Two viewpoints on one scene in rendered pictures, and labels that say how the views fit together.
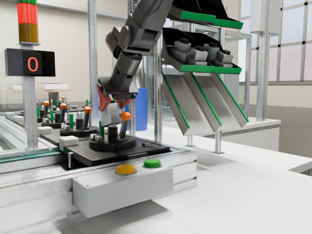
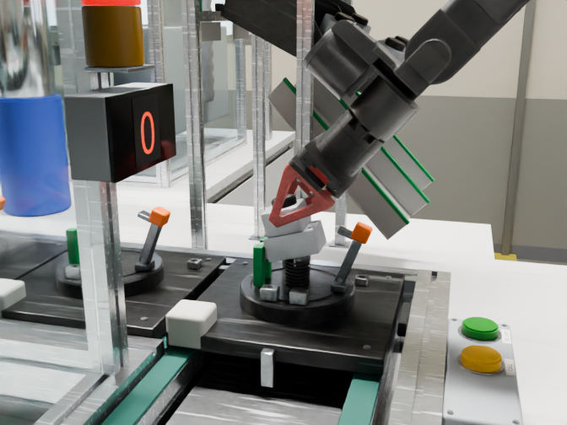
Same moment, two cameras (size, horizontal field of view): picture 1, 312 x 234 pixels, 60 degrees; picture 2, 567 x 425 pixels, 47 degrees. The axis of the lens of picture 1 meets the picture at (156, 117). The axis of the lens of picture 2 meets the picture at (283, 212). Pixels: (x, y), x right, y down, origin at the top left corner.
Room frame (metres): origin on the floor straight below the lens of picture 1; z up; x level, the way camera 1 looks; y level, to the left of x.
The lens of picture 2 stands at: (0.21, 0.59, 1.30)
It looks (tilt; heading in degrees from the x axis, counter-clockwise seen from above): 16 degrees down; 323
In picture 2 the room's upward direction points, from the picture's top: straight up
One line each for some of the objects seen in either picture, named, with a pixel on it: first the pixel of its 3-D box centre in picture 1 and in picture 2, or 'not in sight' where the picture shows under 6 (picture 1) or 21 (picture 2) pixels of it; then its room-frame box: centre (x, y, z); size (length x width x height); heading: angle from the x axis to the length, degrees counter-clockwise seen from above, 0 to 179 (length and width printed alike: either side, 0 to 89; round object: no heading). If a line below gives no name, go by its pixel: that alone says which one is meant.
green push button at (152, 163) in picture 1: (152, 165); (479, 331); (0.60, 0.01, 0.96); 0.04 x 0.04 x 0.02
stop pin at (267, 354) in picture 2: (71, 159); (268, 368); (0.71, 0.23, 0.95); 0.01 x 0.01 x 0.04; 37
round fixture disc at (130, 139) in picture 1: (113, 141); (297, 292); (0.78, 0.13, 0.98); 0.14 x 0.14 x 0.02
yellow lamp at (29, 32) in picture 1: (28, 34); (113, 35); (0.76, 0.35, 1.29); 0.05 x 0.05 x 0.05
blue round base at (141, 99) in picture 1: (135, 109); not in sight; (1.78, 0.14, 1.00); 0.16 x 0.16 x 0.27
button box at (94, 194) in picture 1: (126, 185); (477, 388); (0.56, 0.06, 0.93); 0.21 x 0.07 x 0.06; 127
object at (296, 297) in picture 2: (98, 138); (299, 296); (0.74, 0.16, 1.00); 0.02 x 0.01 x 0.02; 37
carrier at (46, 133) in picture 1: (79, 121); (106, 248); (0.99, 0.28, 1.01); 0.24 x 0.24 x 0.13; 37
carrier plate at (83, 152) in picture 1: (113, 148); (297, 306); (0.78, 0.13, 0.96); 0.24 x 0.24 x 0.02; 37
